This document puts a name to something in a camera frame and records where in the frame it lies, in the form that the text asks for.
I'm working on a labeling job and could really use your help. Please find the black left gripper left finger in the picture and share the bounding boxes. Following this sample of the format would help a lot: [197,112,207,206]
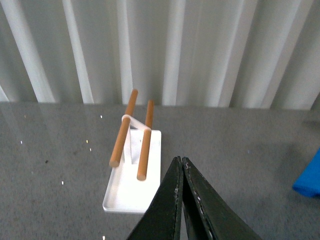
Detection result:
[128,156,184,240]

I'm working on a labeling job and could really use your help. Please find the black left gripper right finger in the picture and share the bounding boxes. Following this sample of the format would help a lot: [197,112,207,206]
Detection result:
[182,157,261,240]

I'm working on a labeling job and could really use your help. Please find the blue microfiber cloth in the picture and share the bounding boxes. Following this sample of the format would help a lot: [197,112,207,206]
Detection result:
[292,149,320,198]

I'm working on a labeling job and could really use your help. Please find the white rack with wooden bars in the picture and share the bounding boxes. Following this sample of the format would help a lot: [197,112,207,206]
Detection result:
[102,89,162,214]

